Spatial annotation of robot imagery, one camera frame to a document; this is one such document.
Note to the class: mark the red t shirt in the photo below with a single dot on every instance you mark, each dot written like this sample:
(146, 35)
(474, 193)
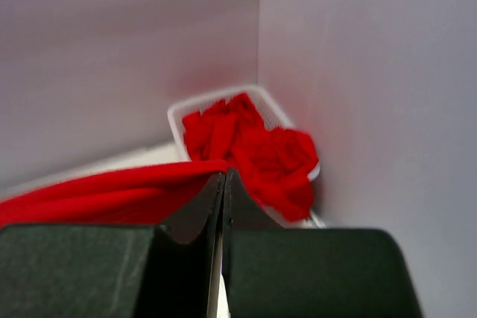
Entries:
(144, 195)

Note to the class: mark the white plastic basket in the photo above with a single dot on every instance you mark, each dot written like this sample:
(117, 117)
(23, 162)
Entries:
(272, 115)

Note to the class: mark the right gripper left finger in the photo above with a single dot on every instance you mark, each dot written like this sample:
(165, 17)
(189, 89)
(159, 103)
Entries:
(113, 270)

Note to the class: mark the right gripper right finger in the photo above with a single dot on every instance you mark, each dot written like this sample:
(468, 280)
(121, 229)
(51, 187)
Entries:
(271, 271)

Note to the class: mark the red shirts pile in basket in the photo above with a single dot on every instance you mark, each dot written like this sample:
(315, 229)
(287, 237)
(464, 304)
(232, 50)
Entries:
(273, 162)

